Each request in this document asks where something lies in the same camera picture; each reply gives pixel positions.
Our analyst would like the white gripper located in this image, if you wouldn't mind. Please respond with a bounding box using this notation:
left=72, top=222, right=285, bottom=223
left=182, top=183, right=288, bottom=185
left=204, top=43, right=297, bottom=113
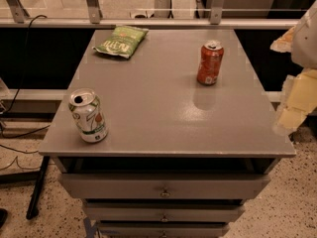
left=270, top=1, right=317, bottom=136

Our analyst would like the red coke can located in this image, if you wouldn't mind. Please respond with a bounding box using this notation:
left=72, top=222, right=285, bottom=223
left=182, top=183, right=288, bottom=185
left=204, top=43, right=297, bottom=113
left=197, top=40, right=224, bottom=85

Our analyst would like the white green soda can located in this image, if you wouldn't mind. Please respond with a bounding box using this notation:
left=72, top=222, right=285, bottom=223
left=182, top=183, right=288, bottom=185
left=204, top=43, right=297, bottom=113
left=68, top=88, right=108, bottom=143

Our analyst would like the grey drawer cabinet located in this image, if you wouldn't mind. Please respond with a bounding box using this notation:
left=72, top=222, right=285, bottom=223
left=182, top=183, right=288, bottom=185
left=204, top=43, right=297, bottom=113
left=38, top=29, right=297, bottom=238

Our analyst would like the green chip bag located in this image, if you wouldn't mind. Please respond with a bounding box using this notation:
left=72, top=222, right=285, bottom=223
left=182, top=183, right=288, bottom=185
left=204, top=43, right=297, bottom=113
left=94, top=26, right=149, bottom=59

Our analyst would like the middle grey drawer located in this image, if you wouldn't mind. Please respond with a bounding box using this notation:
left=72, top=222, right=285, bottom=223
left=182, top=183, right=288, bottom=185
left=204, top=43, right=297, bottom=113
left=83, top=201, right=245, bottom=223

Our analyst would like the grey drawer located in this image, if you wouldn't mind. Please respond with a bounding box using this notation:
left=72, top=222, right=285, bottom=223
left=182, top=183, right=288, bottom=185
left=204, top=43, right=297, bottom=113
left=97, top=222, right=229, bottom=238
left=59, top=174, right=270, bottom=199
left=83, top=201, right=245, bottom=223

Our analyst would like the top grey drawer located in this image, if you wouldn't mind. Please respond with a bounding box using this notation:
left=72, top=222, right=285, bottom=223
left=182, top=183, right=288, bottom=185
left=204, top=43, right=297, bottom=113
left=59, top=174, right=270, bottom=199

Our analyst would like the bottom grey drawer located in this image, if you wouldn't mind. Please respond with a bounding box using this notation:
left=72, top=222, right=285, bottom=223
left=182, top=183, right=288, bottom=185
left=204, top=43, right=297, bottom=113
left=97, top=222, right=229, bottom=238

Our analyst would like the black stand leg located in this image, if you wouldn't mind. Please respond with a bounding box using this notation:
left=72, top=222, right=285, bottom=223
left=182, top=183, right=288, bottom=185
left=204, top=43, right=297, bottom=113
left=26, top=156, right=50, bottom=220

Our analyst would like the metal railing frame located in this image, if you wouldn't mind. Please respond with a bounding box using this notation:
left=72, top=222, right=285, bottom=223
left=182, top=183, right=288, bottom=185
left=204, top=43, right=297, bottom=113
left=0, top=0, right=298, bottom=29

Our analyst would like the black cable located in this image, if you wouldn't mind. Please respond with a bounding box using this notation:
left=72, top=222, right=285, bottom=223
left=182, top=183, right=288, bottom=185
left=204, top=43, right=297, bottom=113
left=0, top=14, right=51, bottom=172

